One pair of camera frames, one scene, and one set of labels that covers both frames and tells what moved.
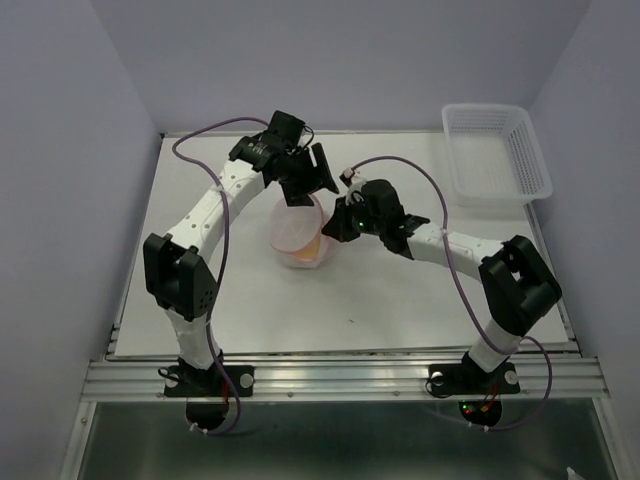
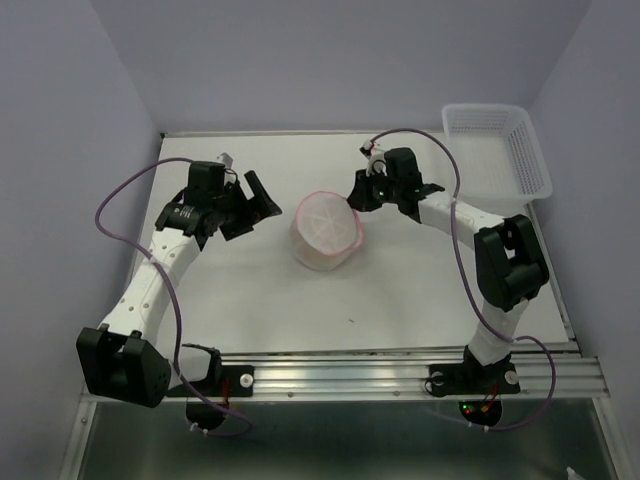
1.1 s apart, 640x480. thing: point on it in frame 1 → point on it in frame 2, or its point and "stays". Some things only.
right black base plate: (448, 379) stays
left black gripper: (296, 195) → (261, 203)
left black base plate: (188, 381) stays
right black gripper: (337, 227) → (358, 197)
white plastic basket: (495, 155) stays
